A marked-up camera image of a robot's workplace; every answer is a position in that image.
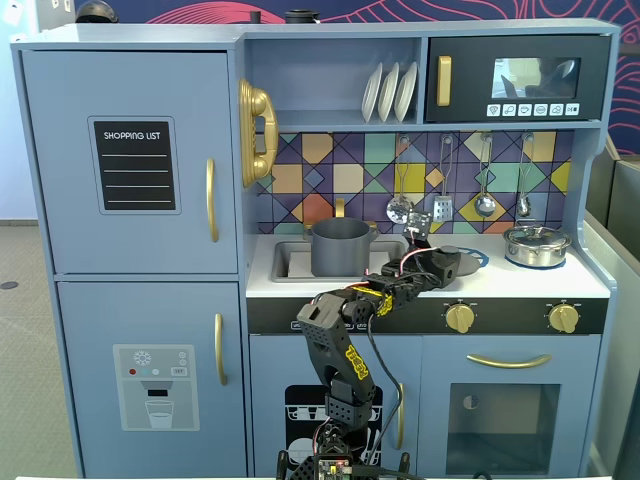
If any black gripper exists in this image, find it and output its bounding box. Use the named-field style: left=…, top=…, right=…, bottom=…
left=412, top=246, right=462, bottom=292

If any gray pot lid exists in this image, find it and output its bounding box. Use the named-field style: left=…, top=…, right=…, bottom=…
left=454, top=249, right=484, bottom=278

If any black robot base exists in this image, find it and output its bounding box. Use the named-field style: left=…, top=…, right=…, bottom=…
left=277, top=447, right=412, bottom=480

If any steel pot lid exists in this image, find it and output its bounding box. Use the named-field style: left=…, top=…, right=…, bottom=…
left=503, top=223, right=571, bottom=249

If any gold stove knob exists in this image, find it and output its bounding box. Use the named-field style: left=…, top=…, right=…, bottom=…
left=548, top=303, right=581, bottom=335
left=444, top=303, right=476, bottom=335

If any steel slotted spatula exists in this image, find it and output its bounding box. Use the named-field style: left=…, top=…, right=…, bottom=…
left=432, top=134, right=456, bottom=224

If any steel skimmer spoon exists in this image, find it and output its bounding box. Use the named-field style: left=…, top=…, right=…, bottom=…
left=385, top=134, right=416, bottom=225

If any steel ladle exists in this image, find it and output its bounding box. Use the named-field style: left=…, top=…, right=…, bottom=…
left=473, top=132, right=498, bottom=219

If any blue oven door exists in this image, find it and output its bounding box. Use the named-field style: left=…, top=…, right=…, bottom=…
left=420, top=333, right=602, bottom=477

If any steel pot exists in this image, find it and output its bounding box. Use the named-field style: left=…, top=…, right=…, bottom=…
left=502, top=234, right=573, bottom=269

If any gray pot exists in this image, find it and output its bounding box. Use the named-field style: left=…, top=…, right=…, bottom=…
left=304, top=217, right=380, bottom=278

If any small steel spoon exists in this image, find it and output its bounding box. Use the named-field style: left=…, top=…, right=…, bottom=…
left=516, top=132, right=535, bottom=219

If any gray sink basin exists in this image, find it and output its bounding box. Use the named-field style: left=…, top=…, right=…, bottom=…
left=270, top=239, right=415, bottom=284

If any white plate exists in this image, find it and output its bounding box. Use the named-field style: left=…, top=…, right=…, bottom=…
left=361, top=61, right=385, bottom=124
left=393, top=60, right=419, bottom=123
left=377, top=61, right=401, bottom=123

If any gray partition box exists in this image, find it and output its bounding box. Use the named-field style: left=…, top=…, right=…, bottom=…
left=585, top=149, right=640, bottom=246

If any black microwave door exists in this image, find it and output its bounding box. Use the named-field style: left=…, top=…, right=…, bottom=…
left=424, top=34, right=612, bottom=124

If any green controller board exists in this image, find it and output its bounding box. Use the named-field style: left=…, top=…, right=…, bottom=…
left=317, top=455, right=351, bottom=480

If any gold toy telephone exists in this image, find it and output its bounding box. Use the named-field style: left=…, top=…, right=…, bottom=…
left=237, top=78, right=280, bottom=189

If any black shopping list board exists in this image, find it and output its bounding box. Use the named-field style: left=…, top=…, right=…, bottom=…
left=87, top=116, right=182, bottom=215

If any blue freezer door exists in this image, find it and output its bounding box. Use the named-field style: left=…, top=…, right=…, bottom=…
left=56, top=281, right=247, bottom=479

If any blue toy kitchen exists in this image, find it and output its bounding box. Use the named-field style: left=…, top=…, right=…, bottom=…
left=9, top=18, right=621, bottom=479

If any blue fridge door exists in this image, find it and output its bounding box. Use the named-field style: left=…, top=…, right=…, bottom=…
left=20, top=49, right=239, bottom=275

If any black rounded object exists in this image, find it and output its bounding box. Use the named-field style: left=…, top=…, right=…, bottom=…
left=74, top=0, right=120, bottom=24

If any small wrist camera board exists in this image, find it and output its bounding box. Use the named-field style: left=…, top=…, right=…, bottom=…
left=406, top=209, right=432, bottom=236

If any gold oven handle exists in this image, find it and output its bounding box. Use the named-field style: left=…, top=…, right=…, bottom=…
left=466, top=353, right=553, bottom=370

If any gold dishwasher handle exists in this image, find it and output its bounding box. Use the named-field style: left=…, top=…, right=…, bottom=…
left=396, top=382, right=406, bottom=450

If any gold microwave handle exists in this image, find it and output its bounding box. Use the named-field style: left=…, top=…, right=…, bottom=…
left=436, top=55, right=453, bottom=108

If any gold freezer door handle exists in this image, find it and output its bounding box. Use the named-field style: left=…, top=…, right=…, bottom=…
left=214, top=313, right=229, bottom=386

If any gold fridge door handle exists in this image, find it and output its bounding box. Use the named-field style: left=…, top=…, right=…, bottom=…
left=206, top=158, right=220, bottom=244

